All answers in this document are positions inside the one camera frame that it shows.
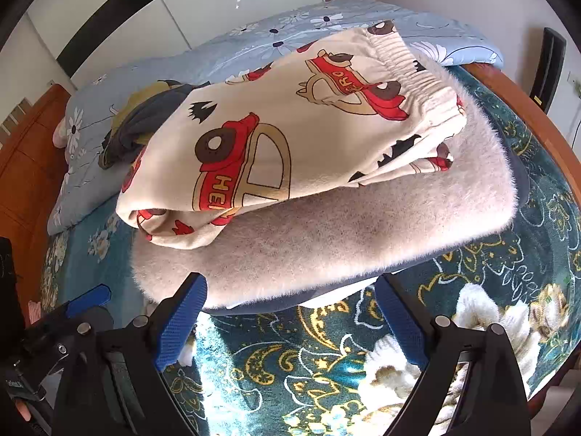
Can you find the white wardrobe with black stripe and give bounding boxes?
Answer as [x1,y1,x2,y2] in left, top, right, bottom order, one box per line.
[25,0,364,89]

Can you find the wooden bed frame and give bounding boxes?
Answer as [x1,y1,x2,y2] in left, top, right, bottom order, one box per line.
[0,61,581,414]

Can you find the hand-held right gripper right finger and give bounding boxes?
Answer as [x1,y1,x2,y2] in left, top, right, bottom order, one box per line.
[374,275,532,436]

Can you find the pink pillow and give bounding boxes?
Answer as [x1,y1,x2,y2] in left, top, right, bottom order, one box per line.
[52,118,69,148]

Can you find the mustard yellow garment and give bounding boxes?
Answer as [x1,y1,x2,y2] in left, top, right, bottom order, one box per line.
[111,81,182,134]

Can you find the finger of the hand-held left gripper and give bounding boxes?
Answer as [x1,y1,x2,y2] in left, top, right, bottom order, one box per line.
[43,284,112,328]

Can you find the navy blue garment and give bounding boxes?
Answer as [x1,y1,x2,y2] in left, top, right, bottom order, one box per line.
[204,159,532,316]

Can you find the black upright device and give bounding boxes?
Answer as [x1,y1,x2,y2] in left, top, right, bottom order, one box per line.
[529,27,568,114]

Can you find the fluffy beige garment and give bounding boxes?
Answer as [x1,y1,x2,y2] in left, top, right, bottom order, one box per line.
[131,50,518,310]

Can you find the cream car print pants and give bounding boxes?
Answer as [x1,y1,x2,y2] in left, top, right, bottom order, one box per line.
[115,20,468,250]

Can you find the teal floral blanket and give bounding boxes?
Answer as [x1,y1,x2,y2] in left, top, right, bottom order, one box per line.
[41,64,581,436]

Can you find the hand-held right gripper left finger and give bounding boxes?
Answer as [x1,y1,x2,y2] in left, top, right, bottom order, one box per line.
[53,272,210,436]

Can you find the grey daisy print quilt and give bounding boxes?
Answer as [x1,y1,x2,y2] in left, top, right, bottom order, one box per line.
[48,0,504,237]

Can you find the dark grey garment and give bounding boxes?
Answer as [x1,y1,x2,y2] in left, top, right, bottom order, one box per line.
[100,81,214,171]

